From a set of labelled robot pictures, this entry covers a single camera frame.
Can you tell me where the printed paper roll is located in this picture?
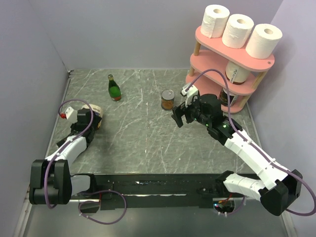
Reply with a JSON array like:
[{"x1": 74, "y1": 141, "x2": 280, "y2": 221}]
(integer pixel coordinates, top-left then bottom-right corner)
[{"x1": 89, "y1": 104, "x2": 103, "y2": 130}]

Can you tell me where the white paper towel roll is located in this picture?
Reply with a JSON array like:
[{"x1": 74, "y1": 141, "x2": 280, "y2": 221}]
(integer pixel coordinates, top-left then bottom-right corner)
[
  {"x1": 245, "y1": 24, "x2": 282, "y2": 59},
  {"x1": 222, "y1": 14, "x2": 254, "y2": 49},
  {"x1": 200, "y1": 4, "x2": 230, "y2": 38}
]

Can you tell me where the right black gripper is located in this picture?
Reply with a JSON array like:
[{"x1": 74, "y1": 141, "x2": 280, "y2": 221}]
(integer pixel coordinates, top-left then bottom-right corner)
[{"x1": 171, "y1": 95, "x2": 211, "y2": 128}]

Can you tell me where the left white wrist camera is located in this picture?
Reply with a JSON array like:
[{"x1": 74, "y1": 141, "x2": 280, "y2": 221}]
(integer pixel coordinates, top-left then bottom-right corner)
[{"x1": 60, "y1": 106, "x2": 78, "y2": 123}]

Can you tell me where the green glass bottle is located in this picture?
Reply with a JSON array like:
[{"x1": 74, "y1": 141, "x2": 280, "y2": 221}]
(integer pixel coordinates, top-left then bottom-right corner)
[{"x1": 108, "y1": 74, "x2": 121, "y2": 101}]

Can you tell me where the pink three-tier shelf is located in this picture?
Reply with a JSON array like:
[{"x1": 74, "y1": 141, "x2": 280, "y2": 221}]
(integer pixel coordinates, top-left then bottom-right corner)
[{"x1": 186, "y1": 27, "x2": 275, "y2": 114}]

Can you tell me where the brown glass jar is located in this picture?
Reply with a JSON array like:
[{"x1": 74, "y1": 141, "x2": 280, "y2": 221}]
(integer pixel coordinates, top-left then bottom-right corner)
[{"x1": 161, "y1": 89, "x2": 175, "y2": 110}]

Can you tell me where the cream paper roll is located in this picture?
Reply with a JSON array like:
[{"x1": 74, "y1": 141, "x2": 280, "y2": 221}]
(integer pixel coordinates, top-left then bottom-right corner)
[{"x1": 225, "y1": 61, "x2": 250, "y2": 84}]

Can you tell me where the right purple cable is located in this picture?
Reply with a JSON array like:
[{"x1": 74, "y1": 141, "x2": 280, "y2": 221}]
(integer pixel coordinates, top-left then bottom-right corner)
[{"x1": 186, "y1": 69, "x2": 316, "y2": 218}]

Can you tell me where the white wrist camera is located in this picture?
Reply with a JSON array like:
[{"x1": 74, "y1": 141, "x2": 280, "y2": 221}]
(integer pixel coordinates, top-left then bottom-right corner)
[
  {"x1": 180, "y1": 83, "x2": 198, "y2": 107},
  {"x1": 60, "y1": 106, "x2": 78, "y2": 123}
]

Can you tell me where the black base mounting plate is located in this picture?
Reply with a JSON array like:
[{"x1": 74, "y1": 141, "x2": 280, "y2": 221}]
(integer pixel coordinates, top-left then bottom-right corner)
[{"x1": 69, "y1": 172, "x2": 250, "y2": 214}]

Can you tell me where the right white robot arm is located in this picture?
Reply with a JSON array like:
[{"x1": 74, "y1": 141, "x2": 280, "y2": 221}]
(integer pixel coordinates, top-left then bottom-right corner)
[{"x1": 172, "y1": 94, "x2": 302, "y2": 216}]

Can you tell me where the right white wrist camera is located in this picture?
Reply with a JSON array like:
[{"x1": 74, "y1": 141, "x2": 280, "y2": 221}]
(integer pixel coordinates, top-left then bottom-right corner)
[{"x1": 180, "y1": 83, "x2": 198, "y2": 107}]

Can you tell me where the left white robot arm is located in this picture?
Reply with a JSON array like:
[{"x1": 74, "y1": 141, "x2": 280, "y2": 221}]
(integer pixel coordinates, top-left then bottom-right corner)
[{"x1": 29, "y1": 105, "x2": 103, "y2": 207}]

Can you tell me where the black paper roll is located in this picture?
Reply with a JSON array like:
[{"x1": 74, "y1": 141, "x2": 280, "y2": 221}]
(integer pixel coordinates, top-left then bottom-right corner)
[{"x1": 218, "y1": 88, "x2": 239, "y2": 107}]

